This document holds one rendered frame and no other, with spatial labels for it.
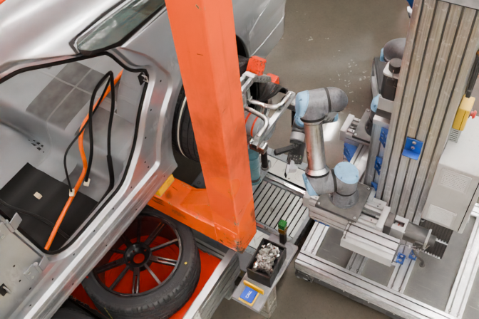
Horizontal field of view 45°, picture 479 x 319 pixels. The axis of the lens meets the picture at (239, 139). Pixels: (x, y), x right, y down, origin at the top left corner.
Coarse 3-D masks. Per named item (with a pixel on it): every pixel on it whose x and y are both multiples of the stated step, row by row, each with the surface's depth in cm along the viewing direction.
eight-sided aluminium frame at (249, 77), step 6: (246, 72) 312; (240, 78) 309; (246, 78) 311; (252, 78) 309; (258, 78) 316; (264, 78) 324; (270, 78) 330; (246, 84) 306; (264, 84) 338; (246, 90) 308; (270, 102) 344; (258, 108) 348; (264, 114) 346
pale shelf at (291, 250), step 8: (272, 240) 323; (288, 248) 319; (296, 248) 319; (288, 256) 316; (288, 264) 315; (280, 272) 311; (248, 280) 309; (240, 288) 306; (264, 288) 305; (272, 288) 305; (232, 296) 304; (264, 296) 303; (256, 304) 300
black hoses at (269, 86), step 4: (268, 84) 316; (272, 84) 315; (276, 84) 316; (264, 88) 316; (268, 88) 315; (272, 88) 314; (276, 88) 314; (280, 88) 314; (284, 88) 318; (264, 92) 316; (268, 92) 314; (272, 92) 314; (276, 92) 313; (280, 92) 323; (284, 92) 320; (264, 96) 315; (268, 96) 315; (272, 96) 314; (260, 100) 317; (264, 100) 316
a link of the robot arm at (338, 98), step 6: (330, 90) 258; (336, 90) 259; (342, 90) 262; (330, 96) 257; (336, 96) 257; (342, 96) 259; (336, 102) 257; (342, 102) 259; (336, 108) 259; (342, 108) 263; (330, 114) 280; (336, 114) 283; (324, 120) 296; (330, 120) 295; (336, 120) 300
